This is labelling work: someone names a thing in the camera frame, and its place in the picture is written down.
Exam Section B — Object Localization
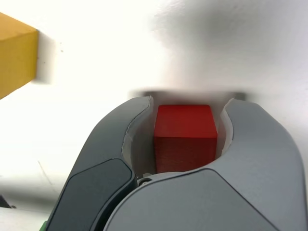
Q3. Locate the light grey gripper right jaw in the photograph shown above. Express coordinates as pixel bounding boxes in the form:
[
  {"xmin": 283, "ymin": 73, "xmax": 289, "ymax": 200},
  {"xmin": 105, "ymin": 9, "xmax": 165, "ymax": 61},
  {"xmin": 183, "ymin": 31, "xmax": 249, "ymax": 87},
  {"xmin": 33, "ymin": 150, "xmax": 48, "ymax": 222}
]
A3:
[{"xmin": 103, "ymin": 97, "xmax": 308, "ymax": 231}]

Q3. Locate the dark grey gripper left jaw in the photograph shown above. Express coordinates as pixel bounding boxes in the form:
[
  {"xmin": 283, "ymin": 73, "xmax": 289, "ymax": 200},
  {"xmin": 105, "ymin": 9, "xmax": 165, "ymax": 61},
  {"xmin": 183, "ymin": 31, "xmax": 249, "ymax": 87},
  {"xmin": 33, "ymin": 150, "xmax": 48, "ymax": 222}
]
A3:
[{"xmin": 47, "ymin": 95, "xmax": 154, "ymax": 231}]

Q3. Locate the red cube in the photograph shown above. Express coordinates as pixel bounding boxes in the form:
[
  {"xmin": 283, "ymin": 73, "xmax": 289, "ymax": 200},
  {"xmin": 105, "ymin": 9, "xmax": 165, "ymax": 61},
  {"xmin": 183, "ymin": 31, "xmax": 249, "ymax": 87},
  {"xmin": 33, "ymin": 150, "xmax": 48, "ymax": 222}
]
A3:
[{"xmin": 153, "ymin": 104, "xmax": 218, "ymax": 174}]

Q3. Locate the yellow cube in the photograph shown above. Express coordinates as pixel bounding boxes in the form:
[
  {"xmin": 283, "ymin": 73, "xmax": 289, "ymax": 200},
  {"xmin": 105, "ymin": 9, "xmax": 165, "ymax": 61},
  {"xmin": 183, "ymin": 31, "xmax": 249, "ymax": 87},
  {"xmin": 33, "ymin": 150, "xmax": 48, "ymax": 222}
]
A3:
[{"xmin": 0, "ymin": 12, "xmax": 39, "ymax": 100}]

